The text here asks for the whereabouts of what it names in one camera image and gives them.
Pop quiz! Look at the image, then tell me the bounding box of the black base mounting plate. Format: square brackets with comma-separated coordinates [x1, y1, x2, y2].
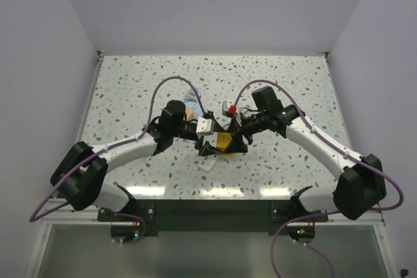
[96, 199, 328, 238]

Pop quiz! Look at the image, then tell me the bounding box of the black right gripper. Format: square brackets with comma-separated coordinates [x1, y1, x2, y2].
[223, 111, 268, 154]

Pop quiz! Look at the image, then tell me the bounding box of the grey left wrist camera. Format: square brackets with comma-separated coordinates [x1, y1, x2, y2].
[195, 117, 214, 137]

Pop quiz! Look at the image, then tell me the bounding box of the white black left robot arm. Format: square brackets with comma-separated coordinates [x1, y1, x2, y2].
[50, 100, 224, 221]

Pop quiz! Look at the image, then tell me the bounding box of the beige cube socket adapter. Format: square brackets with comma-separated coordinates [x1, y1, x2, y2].
[185, 105, 198, 121]

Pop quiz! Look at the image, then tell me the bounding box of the light blue round power socket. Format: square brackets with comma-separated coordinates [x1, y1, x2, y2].
[184, 89, 203, 118]

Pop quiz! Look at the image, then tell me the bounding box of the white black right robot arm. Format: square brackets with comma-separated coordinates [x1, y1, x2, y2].
[225, 87, 386, 221]

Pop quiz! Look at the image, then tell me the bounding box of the white power strip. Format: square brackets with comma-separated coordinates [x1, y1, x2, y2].
[199, 156, 216, 173]

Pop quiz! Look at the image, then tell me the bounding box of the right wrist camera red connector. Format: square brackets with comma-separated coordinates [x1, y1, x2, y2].
[222, 100, 240, 118]

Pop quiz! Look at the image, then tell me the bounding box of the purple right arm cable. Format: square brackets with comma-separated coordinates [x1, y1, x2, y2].
[233, 79, 405, 278]

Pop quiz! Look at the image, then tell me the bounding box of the yellow cube socket adapter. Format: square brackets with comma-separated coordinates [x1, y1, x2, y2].
[216, 132, 234, 157]

